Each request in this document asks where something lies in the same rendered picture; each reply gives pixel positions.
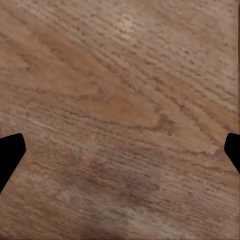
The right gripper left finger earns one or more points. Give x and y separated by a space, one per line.
12 150

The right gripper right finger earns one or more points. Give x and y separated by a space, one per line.
232 149

